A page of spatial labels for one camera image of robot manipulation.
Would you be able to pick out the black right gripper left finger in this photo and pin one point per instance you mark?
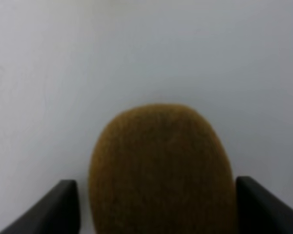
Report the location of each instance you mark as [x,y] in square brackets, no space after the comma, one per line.
[58,212]

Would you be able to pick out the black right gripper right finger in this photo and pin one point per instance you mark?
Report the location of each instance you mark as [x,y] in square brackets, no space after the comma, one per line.
[259,211]

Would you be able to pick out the brown kiwi fruit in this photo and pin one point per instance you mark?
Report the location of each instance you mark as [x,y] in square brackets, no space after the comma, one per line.
[161,169]

